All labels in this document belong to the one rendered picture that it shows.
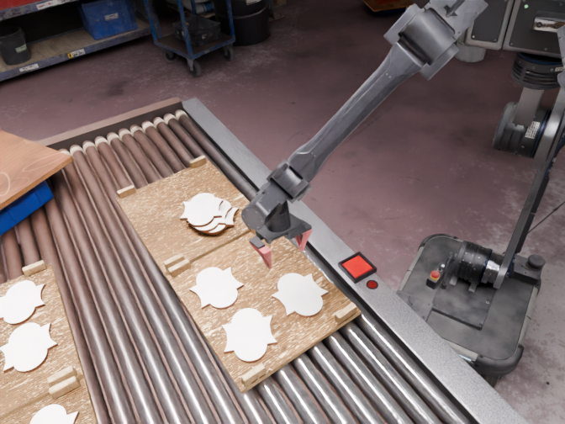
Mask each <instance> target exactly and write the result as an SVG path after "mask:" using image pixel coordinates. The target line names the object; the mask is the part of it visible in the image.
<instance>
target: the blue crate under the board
mask: <svg viewBox="0 0 565 424"><path fill-rule="evenodd" d="M53 198H54V195H53V193H52V192H51V190H50V188H49V186H48V184H47V182H46V181H45V180H44V181H43V182H41V183H39V184H38V185H36V186H35V187H34V188H32V189H30V190H29V191H28V192H27V193H25V194H23V195H22V196H20V197H19V198H18V199H16V200H14V201H13V202H12V203H11V204H9V205H7V206H6V207H4V208H3V209H1V210H0V236H1V235H2V234H4V233H5V232H6V231H8V230H9V229H11V228H12V227H14V226H15V225H17V224H18V223H19V222H20V221H21V220H23V219H24V218H26V217H27V216H29V215H30V214H32V213H33V212H35V211H36V210H37V209H38V208H39V207H41V206H42V205H44V204H45V203H47V202H48V201H49V200H51V199H53Z"/></svg>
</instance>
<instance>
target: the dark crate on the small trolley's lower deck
mask: <svg viewBox="0 0 565 424"><path fill-rule="evenodd" d="M185 19H186V23H187V24H189V26H188V27H187V31H188V35H189V39H190V44H193V45H196V46H198V47H199V46H201V45H205V44H207V43H209V42H211V41H214V40H217V39H219V38H221V37H222V35H221V34H222V33H221V32H220V30H221V28H220V22H217V21H214V20H212V19H207V18H205V17H202V16H199V15H197V14H195V15H193V16H190V17H187V18H185ZM172 26H173V30H174V32H175V33H174V34H175V37H176V38H178V39H180V40H184V41H186V40H185V37H184V33H183V28H182V21H181V20H179V21H177V22H174V23H172Z"/></svg>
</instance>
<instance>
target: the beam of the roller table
mask: <svg viewBox="0 0 565 424"><path fill-rule="evenodd" d="M182 106H183V109H184V112H185V113H186V114H187V116H188V118H189V119H190V120H191V121H192V122H193V123H194V124H195V125H196V126H197V127H198V128H199V129H200V130H201V131H202V132H203V133H204V134H205V136H206V137H207V138H208V139H209V140H210V141H211V142H212V143H213V144H214V145H215V146H216V148H217V149H218V150H219V151H220V152H221V153H222V154H223V155H224V156H225V157H226V159H227V160H228V161H229V162H230V163H231V164H232V165H233V166H234V167H235V168H236V169H237V171H238V172H239V173H240V174H241V175H242V176H243V177H244V178H245V179H246V180H247V181H248V183H249V184H250V185H251V186H252V187H253V188H254V189H255V190H256V191H257V192H258V191H259V190H260V187H261V186H262V185H263V184H265V183H267V182H268V181H267V180H266V178H267V177H268V175H270V174H271V172H272V171H271V170H270V169H269V168H267V167H266V166H265V165H264V164H263V163H262V162H261V161H260V160H259V159H258V158H257V157H256V156H255V155H254V154H253V153H252V152H251V151H250V150H249V149H248V148H247V147H246V146H245V145H244V144H243V143H242V142H241V141H240V140H239V139H238V138H237V137H236V136H235V135H234V134H233V133H231V132H230V131H229V130H228V129H227V128H226V127H225V126H224V125H223V124H222V123H221V122H220V121H219V120H218V119H217V118H216V117H215V116H214V115H213V114H212V113H211V112H210V111H209V110H208V109H207V108H206V107H205V106H204V105H203V104H202V103H201V102H200V101H199V100H198V99H197V98H192V99H189V100H187V101H184V102H182ZM288 209H289V213H291V214H292V215H294V216H296V217H298V218H299V219H301V220H304V221H305V222H307V223H309V224H310V225H312V232H311V234H310V236H309V239H308V240H307V242H306V245H307V246H308V247H309V248H310V249H311V251H312V252H313V253H314V254H315V255H316V256H317V257H318V258H319V259H320V260H321V261H322V263H323V264H324V265H325V266H326V267H327V268H328V269H329V270H330V271H331V272H332V273H333V274H334V275H335V276H336V277H337V278H338V279H339V280H340V281H341V282H342V283H343V285H344V286H345V287H346V288H347V289H348V290H349V291H350V292H351V293H352V294H353V295H354V297H355V298H356V299H357V300H358V301H359V302H360V303H361V304H362V305H363V306H364V307H365V309H366V310H367V311H368V312H369V313H370V314H371V315H372V316H373V317H374V318H375V320H376V321H377V322H378V323H379V324H380V325H381V326H382V327H383V328H384V329H385V330H386V332H387V333H388V334H389V335H390V336H391V337H392V338H393V339H394V340H395V341H396V342H397V343H398V344H399V345H400V346H401V347H402V348H403V349H404V350H405V351H406V352H407V354H408V355H409V356H410V357H411V358H412V359H413V360H414V361H415V362H416V363H417V364H418V366H419V367H420V368H421V369H422V370H423V371H424V372H425V373H426V374H427V375H428V377H429V378H430V379H431V380H432V381H433V382H434V383H435V384H436V385H437V386H438V387H439V389H440V390H441V391H442V392H443V393H444V394H445V395H446V396H447V397H448V398H449V399H450V401H451V402H452V403H453V404H454V405H455V406H456V407H457V408H458V409H459V410H460V412H461V413H462V414H463V415H464V416H465V417H466V418H467V419H468V420H469V421H470V422H471V423H472V424H530V423H529V422H528V421H527V420H526V419H525V418H524V417H523V416H521V415H520V414H519V413H518V412H517V411H516V410H515V409H514V408H513V407H512V406H511V405H510V404H509V403H508V402H507V401H506V400H505V399H504V398H503V397H502V396H501V395H500V394H499V393H498V392H497V391H496V390H495V389H494V388H493V387H492V386H491V385H490V384H489V383H488V382H487V381H485V380H484V379H483V378H482V377H481V376H480V375H479V374H478V373H477V372H476V371H475V370H474V369H473V368H472V367H471V366H470V365H469V364H468V363H467V362H466V361H465V360H464V359H463V358H462V357H461V356H460V355H459V354H458V353H457V352H456V351H455V350H454V349H453V348H452V347H451V346H449V345H448V344H447V343H446V342H445V341H444V340H443V339H442V338H441V337H440V336H439V335H438V334H437V333H436V332H435V331H434V330H433V329H432V328H431V327H430V326H429V325H428V324H427V323H426V322H425V321H424V320H423V319H422V318H421V317H420V316H419V315H418V314H417V313H416V312H415V311H414V310H412V309H411V308H410V307H409V306H408V305H407V304H406V303H405V302H404V301H403V300H402V299H401V298H400V297H399V296H398V295H397V294H396V293H395V292H394V291H393V290H392V289H391V288H390V287H389V286H388V285H387V284H386V283H385V282H384V281H383V280H382V279H381V278H380V277H379V276H378V275H376V274H375V273H374V274H372V275H370V276H368V277H367V278H364V279H363V280H362V281H360V282H358V283H356V284H354V283H353V282H352V281H351V280H350V279H349V278H348V277H347V276H346V275H345V274H344V273H343V272H342V271H341V270H340V268H339V267H338V262H340V261H342V260H344V259H346V258H348V257H350V256H351V255H353V254H355V253H354V251H353V250H352V249H350V247H349V246H348V245H347V244H346V243H345V242H344V241H343V240H342V239H340V238H339V237H338V236H337V235H336V234H335V233H334V232H333V231H332V230H331V229H330V228H329V227H328V226H327V225H326V224H325V223H324V222H323V221H322V220H321V219H320V218H319V217H318V216H317V215H316V214H315V213H314V212H313V211H312V210H311V209H310V208H309V207H308V206H307V205H306V204H304V203H303V202H302V201H301V200H300V201H297V200H296V201H295V202H294V203H290V202H289V201H288ZM368 280H375V281H377V282H378V287H377V288H376V289H369V288H368V287H367V281H368Z"/></svg>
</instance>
